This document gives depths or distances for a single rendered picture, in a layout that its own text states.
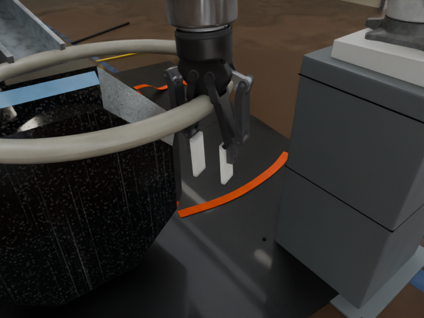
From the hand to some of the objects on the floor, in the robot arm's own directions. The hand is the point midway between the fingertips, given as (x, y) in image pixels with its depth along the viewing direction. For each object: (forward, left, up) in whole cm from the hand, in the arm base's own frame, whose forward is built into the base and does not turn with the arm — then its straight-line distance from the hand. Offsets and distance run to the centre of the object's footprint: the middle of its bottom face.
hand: (211, 158), depth 56 cm
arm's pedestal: (-73, -6, -84) cm, 111 cm away
